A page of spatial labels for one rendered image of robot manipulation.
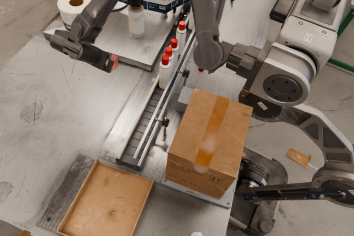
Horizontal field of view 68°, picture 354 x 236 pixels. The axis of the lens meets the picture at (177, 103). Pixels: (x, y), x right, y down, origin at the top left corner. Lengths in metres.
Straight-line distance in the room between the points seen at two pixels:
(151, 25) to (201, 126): 0.90
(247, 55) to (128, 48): 0.96
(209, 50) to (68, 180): 0.82
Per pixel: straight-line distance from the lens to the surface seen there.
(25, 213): 1.23
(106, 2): 0.84
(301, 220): 2.22
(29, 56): 1.68
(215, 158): 0.90
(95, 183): 1.18
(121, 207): 1.14
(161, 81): 1.28
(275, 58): 0.67
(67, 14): 1.58
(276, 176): 1.97
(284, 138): 2.43
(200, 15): 0.72
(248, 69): 0.67
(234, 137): 0.96
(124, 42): 1.56
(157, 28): 1.66
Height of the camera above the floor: 1.93
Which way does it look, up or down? 55 degrees down
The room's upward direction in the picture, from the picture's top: 8 degrees clockwise
